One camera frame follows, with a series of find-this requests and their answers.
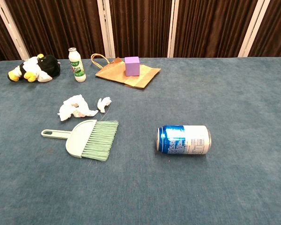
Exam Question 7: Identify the light green hand brush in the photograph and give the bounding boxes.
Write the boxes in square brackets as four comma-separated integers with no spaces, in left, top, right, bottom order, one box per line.
[41,119,119,162]

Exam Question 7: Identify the small white tissue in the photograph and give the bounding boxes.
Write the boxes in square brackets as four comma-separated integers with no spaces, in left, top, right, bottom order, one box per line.
[97,96,112,113]

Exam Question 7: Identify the purple cube block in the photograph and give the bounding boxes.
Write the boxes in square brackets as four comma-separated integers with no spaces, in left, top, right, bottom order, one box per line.
[124,56,141,77]

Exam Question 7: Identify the brown paper bag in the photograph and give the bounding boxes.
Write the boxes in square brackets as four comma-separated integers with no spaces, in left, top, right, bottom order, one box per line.
[90,53,162,89]

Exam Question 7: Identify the blue white soda can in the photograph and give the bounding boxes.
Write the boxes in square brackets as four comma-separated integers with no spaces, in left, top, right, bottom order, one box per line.
[156,125,212,156]

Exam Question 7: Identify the large white tissue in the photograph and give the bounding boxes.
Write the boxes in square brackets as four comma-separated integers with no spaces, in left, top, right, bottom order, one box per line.
[57,94,99,121]

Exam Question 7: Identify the blue felt table cover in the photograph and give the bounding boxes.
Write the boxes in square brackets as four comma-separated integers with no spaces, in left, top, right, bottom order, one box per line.
[0,56,281,225]

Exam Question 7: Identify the small white milk bottle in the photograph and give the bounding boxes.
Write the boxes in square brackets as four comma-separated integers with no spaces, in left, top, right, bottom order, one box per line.
[68,47,87,83]

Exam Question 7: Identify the black white plush penguin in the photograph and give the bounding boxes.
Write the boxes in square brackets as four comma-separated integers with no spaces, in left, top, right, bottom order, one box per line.
[7,53,61,83]

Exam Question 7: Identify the white partition frame post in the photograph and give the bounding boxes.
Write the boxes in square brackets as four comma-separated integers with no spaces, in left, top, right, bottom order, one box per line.
[167,0,180,58]
[97,0,116,59]
[0,0,30,60]
[238,0,271,58]

